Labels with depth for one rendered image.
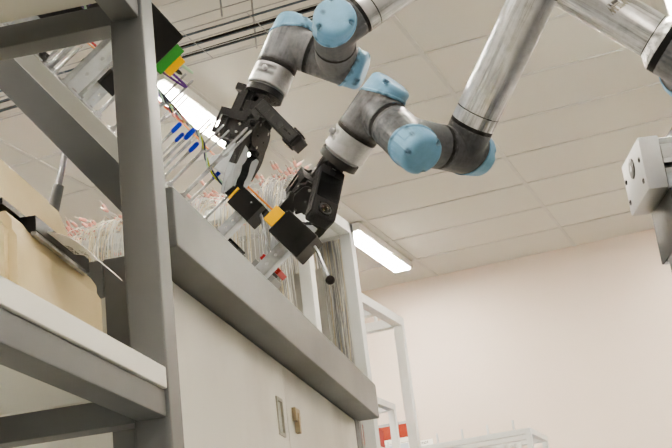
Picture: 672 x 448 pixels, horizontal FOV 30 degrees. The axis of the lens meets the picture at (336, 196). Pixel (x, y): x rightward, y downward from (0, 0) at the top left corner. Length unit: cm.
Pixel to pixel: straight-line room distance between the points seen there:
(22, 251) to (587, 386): 947
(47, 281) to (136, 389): 13
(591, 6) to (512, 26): 34
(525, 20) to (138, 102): 95
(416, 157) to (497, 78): 19
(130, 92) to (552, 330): 932
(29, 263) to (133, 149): 27
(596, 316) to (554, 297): 38
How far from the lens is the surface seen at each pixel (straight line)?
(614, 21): 235
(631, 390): 1027
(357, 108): 207
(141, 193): 120
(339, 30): 213
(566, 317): 1046
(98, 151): 149
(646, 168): 205
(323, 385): 202
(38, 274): 99
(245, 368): 161
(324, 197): 205
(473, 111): 207
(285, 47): 228
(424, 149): 199
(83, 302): 109
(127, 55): 126
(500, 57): 205
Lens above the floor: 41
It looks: 20 degrees up
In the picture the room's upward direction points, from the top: 7 degrees counter-clockwise
